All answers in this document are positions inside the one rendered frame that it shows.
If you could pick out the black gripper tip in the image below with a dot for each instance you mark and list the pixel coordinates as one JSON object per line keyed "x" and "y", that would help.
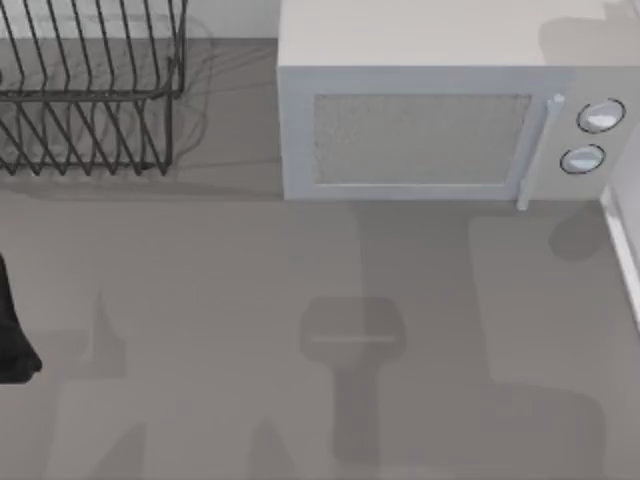
{"x": 11, "y": 340}

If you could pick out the pale microwave door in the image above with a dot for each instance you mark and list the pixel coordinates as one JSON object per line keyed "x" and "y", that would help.
{"x": 300, "y": 135}

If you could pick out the pale microwave oven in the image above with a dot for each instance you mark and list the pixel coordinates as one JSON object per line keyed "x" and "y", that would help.
{"x": 425, "y": 40}

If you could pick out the large round microwave knob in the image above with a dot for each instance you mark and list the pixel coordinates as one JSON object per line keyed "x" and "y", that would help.
{"x": 600, "y": 115}

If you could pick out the small round microwave knob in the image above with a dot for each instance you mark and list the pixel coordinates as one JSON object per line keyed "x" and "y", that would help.
{"x": 582, "y": 159}

